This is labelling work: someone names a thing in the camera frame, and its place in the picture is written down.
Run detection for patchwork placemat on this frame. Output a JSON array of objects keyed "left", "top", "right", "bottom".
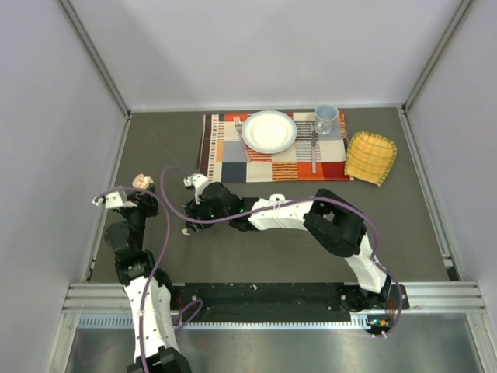
[{"left": 197, "top": 111, "right": 352, "bottom": 183}]

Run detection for beige earbud charging case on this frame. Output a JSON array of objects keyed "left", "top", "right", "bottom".
[{"left": 132, "top": 173, "right": 155, "bottom": 190}]

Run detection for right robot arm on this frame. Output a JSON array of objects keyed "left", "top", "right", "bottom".
[{"left": 183, "top": 174, "right": 391, "bottom": 308}]

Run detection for pink handled knife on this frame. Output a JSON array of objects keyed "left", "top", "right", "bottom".
[{"left": 311, "top": 127, "right": 317, "bottom": 174}]

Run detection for aluminium frame rail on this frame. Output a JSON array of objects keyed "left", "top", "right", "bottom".
[{"left": 62, "top": 281, "right": 485, "bottom": 313}]

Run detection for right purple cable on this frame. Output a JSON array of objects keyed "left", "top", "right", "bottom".
[{"left": 159, "top": 166, "right": 405, "bottom": 339}]

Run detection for white earbud charging case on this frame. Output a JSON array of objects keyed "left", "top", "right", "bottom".
[{"left": 269, "top": 193, "right": 285, "bottom": 202}]

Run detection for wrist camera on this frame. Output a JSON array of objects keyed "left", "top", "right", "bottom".
[
  {"left": 92, "top": 190, "right": 137, "bottom": 210},
  {"left": 183, "top": 173, "right": 210, "bottom": 204}
]

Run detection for light blue cup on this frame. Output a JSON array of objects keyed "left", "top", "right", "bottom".
[{"left": 314, "top": 103, "right": 340, "bottom": 135}]

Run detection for grey cable duct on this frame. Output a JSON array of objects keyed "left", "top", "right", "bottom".
[{"left": 78, "top": 313, "right": 387, "bottom": 330}]

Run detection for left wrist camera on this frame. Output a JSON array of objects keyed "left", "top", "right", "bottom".
[{"left": 92, "top": 190, "right": 137, "bottom": 210}]

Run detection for purple cable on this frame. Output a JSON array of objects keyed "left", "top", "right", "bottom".
[
  {"left": 95, "top": 186, "right": 205, "bottom": 373},
  {"left": 159, "top": 166, "right": 405, "bottom": 339}
]

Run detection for silver fork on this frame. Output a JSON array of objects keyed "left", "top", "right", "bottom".
[{"left": 234, "top": 116, "right": 251, "bottom": 162}]

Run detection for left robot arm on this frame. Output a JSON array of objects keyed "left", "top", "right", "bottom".
[{"left": 99, "top": 186, "right": 191, "bottom": 372}]

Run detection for yellow woven cloth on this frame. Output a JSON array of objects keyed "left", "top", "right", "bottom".
[{"left": 344, "top": 131, "right": 398, "bottom": 187}]

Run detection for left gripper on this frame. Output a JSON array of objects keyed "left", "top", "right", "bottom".
[{"left": 122, "top": 183, "right": 158, "bottom": 249}]

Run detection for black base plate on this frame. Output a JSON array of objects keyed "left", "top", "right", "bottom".
[{"left": 171, "top": 282, "right": 409, "bottom": 323}]

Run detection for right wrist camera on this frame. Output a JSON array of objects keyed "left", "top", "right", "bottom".
[{"left": 183, "top": 173, "right": 210, "bottom": 204}]

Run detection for white plate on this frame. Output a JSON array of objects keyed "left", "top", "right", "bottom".
[{"left": 242, "top": 110, "right": 297, "bottom": 154}]

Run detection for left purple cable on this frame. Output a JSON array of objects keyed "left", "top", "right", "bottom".
[{"left": 95, "top": 186, "right": 205, "bottom": 373}]

